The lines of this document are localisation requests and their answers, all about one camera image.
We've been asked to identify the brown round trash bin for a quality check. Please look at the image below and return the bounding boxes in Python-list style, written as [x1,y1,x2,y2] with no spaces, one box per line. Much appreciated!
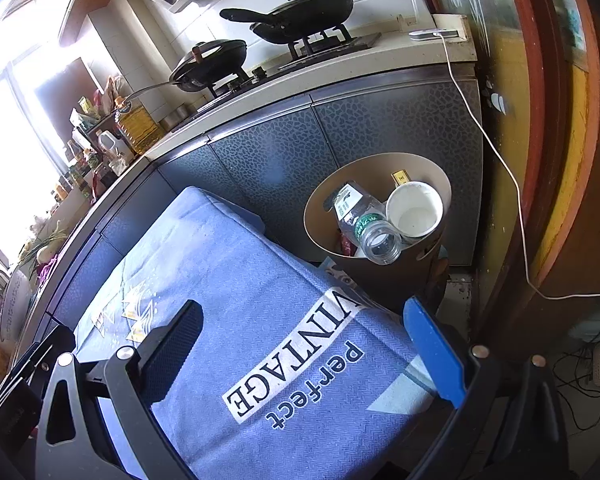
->
[303,152,453,313]

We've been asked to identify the blue patterned tablecloth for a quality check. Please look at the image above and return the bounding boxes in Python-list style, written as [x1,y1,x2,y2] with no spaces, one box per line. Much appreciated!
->
[72,186,463,480]

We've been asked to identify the black frying pan with lid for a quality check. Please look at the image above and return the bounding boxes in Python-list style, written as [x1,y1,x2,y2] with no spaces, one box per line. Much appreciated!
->
[219,0,355,45]

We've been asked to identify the gas stove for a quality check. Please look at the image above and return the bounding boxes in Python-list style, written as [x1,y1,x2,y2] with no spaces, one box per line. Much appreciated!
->
[194,25,382,112]

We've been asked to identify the white paper cup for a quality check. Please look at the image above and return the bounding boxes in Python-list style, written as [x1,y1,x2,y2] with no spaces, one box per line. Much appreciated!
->
[385,181,444,239]

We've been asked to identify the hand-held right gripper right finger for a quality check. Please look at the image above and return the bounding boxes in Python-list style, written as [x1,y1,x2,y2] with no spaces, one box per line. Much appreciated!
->
[403,297,581,480]

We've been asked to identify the white cable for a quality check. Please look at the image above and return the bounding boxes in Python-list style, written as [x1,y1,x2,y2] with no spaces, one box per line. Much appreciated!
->
[409,30,600,302]

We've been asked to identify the green onions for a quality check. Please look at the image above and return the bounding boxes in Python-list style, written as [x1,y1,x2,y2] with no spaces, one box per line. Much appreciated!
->
[22,225,71,263]

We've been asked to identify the black wok with lid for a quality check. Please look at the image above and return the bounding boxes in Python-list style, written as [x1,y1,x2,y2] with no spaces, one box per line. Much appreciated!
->
[119,38,249,103]

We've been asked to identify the white printed basin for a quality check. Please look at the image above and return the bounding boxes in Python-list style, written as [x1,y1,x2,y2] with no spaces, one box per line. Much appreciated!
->
[0,269,32,343]

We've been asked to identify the clear plastic bottle green label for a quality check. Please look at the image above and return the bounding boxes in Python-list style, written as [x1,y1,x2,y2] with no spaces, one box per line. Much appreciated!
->
[332,182,404,265]

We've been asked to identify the yellow cooking oil bottle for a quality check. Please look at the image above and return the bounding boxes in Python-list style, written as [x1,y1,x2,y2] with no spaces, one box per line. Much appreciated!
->
[114,95,165,157]

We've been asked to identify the white plastic jug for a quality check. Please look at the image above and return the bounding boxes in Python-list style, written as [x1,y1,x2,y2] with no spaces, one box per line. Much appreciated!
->
[95,130,134,167]

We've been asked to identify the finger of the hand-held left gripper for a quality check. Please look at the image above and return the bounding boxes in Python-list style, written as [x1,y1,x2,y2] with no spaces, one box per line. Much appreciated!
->
[11,326,77,386]

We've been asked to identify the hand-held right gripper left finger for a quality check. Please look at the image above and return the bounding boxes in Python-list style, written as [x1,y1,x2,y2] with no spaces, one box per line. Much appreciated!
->
[35,300,204,480]

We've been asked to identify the white wall socket box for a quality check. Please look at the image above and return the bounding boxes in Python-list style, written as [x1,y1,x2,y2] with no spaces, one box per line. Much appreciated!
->
[432,12,469,44]

